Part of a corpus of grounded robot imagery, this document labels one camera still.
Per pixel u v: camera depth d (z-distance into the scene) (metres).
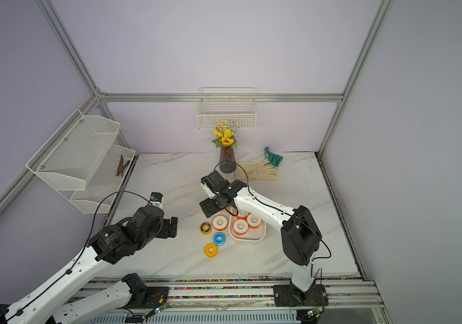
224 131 0.93
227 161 1.06
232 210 0.76
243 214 0.57
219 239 0.88
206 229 0.91
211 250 0.84
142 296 0.67
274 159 1.12
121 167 0.96
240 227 0.91
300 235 0.46
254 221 0.92
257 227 0.91
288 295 0.74
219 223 0.92
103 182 0.93
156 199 0.63
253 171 1.13
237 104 0.93
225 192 0.61
